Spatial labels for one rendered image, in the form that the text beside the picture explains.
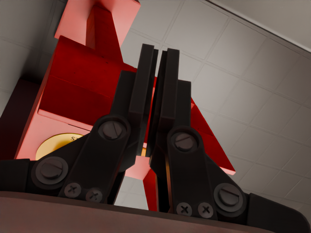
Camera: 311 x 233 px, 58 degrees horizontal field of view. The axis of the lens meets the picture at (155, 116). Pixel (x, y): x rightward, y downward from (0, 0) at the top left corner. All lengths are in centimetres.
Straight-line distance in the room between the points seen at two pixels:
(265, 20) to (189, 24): 94
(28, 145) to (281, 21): 26
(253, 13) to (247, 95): 119
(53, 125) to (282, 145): 148
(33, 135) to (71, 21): 66
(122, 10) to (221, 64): 50
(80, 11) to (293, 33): 79
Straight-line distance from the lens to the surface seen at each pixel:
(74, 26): 95
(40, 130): 31
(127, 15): 94
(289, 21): 20
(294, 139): 170
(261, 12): 18
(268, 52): 131
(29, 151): 33
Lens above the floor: 103
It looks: 55 degrees down
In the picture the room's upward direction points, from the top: 161 degrees clockwise
